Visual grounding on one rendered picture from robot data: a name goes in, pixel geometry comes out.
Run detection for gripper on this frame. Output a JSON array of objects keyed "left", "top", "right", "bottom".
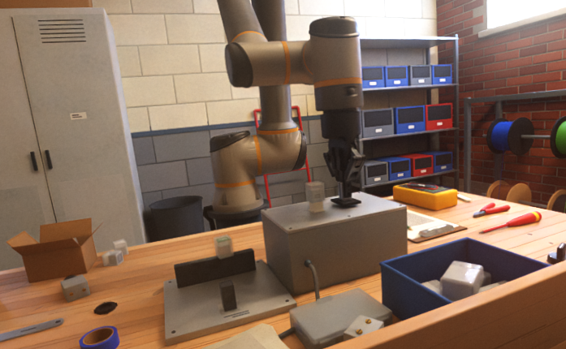
[{"left": 319, "top": 108, "right": 366, "bottom": 209}]

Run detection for green legend cap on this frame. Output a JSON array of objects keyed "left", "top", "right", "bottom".
[{"left": 214, "top": 235, "right": 235, "bottom": 261}]

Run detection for white blank cap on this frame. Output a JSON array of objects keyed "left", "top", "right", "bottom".
[{"left": 305, "top": 180, "right": 326, "bottom": 204}]

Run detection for grey storage bin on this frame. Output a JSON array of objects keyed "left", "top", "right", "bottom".
[
  {"left": 408, "top": 64, "right": 433, "bottom": 87},
  {"left": 362, "top": 160, "right": 390, "bottom": 187},
  {"left": 361, "top": 107, "right": 395, "bottom": 139}
]

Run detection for blue storage bin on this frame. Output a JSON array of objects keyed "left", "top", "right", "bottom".
[
  {"left": 379, "top": 156, "right": 413, "bottom": 182},
  {"left": 421, "top": 149, "right": 455, "bottom": 174},
  {"left": 431, "top": 63, "right": 454, "bottom": 86},
  {"left": 361, "top": 66, "right": 387, "bottom": 89},
  {"left": 384, "top": 65, "right": 410, "bottom": 88},
  {"left": 393, "top": 105, "right": 427, "bottom": 136}
]

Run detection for red storage bin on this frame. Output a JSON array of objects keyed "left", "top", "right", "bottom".
[
  {"left": 402, "top": 153, "right": 434, "bottom": 178},
  {"left": 425, "top": 102, "right": 454, "bottom": 131}
]

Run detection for yellow multimeter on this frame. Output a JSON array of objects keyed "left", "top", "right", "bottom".
[{"left": 391, "top": 181, "right": 459, "bottom": 212}]

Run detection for brown clipboard with paper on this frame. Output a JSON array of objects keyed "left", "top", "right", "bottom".
[{"left": 405, "top": 209, "right": 469, "bottom": 243}]

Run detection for grey spool rack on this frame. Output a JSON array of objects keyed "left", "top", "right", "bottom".
[{"left": 462, "top": 86, "right": 566, "bottom": 194}]

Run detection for grey shelf unit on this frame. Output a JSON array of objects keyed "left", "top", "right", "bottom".
[{"left": 358, "top": 34, "right": 461, "bottom": 192}]

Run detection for blue parts tray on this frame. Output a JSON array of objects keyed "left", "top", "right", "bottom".
[{"left": 379, "top": 236, "right": 551, "bottom": 321}]

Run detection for grey rounded block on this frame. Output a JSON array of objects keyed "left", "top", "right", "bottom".
[
  {"left": 478, "top": 269, "right": 508, "bottom": 293},
  {"left": 421, "top": 278, "right": 445, "bottom": 295},
  {"left": 439, "top": 260, "right": 486, "bottom": 302}
]

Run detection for flat grey box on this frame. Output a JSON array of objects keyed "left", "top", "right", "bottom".
[{"left": 289, "top": 287, "right": 394, "bottom": 349}]

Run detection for red pliers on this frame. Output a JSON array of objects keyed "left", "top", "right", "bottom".
[{"left": 472, "top": 201, "right": 512, "bottom": 218}]

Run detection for small white terminal box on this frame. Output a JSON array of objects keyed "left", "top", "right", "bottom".
[{"left": 342, "top": 314, "right": 386, "bottom": 341}]

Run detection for dark grey waste bin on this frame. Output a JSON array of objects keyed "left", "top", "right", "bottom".
[{"left": 147, "top": 194, "right": 205, "bottom": 243}]

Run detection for red yellow screwdriver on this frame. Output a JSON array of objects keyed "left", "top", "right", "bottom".
[{"left": 479, "top": 209, "right": 543, "bottom": 235}]

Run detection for beige book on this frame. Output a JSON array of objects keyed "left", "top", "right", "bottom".
[{"left": 204, "top": 322, "right": 292, "bottom": 349}]

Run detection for small black clamp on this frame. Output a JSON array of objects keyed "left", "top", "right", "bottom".
[{"left": 547, "top": 242, "right": 566, "bottom": 265}]

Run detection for window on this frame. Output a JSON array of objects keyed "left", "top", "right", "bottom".
[{"left": 477, "top": 0, "right": 566, "bottom": 38}]

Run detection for grey steel cabinet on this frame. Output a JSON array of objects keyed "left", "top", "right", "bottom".
[{"left": 0, "top": 6, "right": 148, "bottom": 278}]

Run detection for black oval disc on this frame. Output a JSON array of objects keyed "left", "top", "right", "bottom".
[{"left": 93, "top": 300, "right": 119, "bottom": 316}]

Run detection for small grey junction box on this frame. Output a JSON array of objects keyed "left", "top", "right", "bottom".
[{"left": 59, "top": 274, "right": 92, "bottom": 303}]

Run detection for open cardboard box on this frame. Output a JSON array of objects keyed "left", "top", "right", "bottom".
[{"left": 6, "top": 217, "right": 104, "bottom": 284}]

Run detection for blue tape roll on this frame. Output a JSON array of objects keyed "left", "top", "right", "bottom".
[{"left": 78, "top": 325, "right": 121, "bottom": 349}]

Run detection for grey enclosure box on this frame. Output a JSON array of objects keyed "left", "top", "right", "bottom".
[{"left": 260, "top": 191, "right": 408, "bottom": 296}]

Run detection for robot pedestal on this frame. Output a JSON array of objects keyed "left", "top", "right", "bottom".
[{"left": 202, "top": 204, "right": 266, "bottom": 231}]

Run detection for blue wire spool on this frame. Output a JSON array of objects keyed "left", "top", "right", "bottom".
[{"left": 485, "top": 116, "right": 536, "bottom": 157}]

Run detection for black rail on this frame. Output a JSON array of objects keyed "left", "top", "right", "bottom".
[{"left": 173, "top": 248, "right": 257, "bottom": 289}]

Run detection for dark grey parking post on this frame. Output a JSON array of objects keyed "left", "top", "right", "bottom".
[{"left": 218, "top": 279, "right": 239, "bottom": 312}]

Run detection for grey base plate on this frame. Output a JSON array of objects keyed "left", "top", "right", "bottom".
[{"left": 163, "top": 259, "right": 298, "bottom": 347}]

